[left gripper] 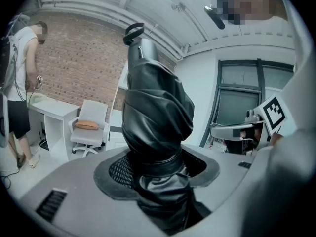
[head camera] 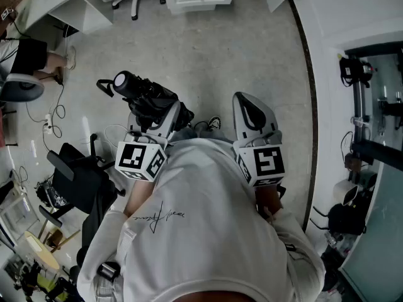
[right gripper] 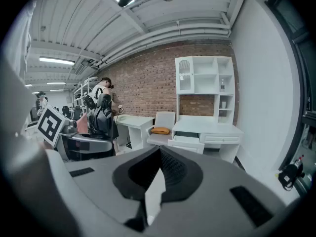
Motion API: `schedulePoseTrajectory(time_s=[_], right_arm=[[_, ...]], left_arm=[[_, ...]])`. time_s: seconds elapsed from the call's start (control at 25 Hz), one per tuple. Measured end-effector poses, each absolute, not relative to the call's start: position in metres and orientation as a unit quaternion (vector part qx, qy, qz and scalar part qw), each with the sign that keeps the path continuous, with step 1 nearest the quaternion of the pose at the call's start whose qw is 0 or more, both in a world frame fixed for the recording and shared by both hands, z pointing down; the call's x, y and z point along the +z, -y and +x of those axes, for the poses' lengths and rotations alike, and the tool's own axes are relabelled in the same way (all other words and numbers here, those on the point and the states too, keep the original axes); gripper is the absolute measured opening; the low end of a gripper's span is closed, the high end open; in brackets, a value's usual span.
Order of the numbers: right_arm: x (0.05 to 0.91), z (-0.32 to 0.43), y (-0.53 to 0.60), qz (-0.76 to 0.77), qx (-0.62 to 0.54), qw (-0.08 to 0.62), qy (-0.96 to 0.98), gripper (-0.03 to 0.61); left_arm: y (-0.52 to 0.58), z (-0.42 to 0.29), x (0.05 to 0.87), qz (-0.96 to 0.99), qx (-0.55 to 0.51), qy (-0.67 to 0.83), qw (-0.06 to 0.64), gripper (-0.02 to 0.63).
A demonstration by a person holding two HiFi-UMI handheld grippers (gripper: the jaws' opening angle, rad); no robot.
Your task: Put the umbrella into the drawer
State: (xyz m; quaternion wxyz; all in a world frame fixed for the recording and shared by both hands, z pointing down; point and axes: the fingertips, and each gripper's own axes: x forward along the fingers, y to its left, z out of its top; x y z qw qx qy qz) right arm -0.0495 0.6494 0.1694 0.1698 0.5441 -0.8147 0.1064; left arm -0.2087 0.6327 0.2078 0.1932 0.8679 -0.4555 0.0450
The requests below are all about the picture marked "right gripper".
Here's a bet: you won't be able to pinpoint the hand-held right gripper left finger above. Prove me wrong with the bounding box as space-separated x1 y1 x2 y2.
45 146 161 237

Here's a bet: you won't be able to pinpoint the white chair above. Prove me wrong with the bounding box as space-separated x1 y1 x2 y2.
147 111 176 147

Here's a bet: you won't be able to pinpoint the white metal shelving rack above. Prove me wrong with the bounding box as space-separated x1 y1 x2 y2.
72 77 100 113

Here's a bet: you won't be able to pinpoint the ceiling strip lights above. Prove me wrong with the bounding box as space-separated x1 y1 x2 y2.
24 56 76 92

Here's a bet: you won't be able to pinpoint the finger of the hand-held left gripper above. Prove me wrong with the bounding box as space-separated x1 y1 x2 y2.
60 133 114 153

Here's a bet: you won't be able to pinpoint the white ceiling pipes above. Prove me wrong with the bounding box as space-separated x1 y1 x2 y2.
95 21 233 68

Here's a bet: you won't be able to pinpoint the orange cushion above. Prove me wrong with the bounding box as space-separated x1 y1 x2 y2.
151 127 171 135

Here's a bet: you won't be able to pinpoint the small white desk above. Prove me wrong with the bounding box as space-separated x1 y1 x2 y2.
115 114 156 151

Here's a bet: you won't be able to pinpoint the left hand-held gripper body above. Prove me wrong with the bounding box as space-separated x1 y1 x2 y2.
37 104 79 148

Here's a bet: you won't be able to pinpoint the white hutch shelf unit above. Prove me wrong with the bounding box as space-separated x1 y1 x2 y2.
175 55 235 125

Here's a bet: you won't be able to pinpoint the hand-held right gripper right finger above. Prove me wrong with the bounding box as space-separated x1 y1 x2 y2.
147 146 289 237

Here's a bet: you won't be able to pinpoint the ceiling air conditioner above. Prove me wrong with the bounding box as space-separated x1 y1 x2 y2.
74 59 99 76

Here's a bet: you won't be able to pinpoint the black bag with white tag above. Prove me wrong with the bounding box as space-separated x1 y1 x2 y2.
278 157 306 191

